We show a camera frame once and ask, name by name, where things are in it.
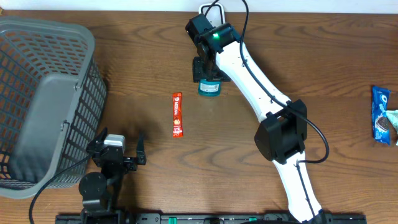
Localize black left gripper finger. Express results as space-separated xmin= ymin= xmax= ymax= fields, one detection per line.
xmin=136 ymin=133 xmax=146 ymax=158
xmin=91 ymin=127 xmax=108 ymax=146

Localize grey plastic shopping basket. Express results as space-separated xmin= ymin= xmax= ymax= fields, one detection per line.
xmin=1 ymin=16 xmax=107 ymax=199

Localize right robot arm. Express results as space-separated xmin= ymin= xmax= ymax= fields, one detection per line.
xmin=185 ymin=17 xmax=322 ymax=223

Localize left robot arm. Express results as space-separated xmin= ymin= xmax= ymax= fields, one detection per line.
xmin=79 ymin=128 xmax=147 ymax=224

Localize green tissue pack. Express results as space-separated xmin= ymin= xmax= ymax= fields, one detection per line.
xmin=386 ymin=110 xmax=398 ymax=132

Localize blue Oreo cookie pack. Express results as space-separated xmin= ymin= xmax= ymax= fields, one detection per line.
xmin=371 ymin=86 xmax=391 ymax=145

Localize red Nescafe coffee stick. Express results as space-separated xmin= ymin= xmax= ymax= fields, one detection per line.
xmin=172 ymin=92 xmax=183 ymax=138

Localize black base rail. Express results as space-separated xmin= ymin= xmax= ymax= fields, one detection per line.
xmin=55 ymin=213 xmax=367 ymax=224

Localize blue mouthwash bottle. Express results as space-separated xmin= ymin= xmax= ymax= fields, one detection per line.
xmin=198 ymin=79 xmax=221 ymax=96

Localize white barcode scanner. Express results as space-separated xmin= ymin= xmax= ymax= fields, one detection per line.
xmin=198 ymin=3 xmax=226 ymax=27

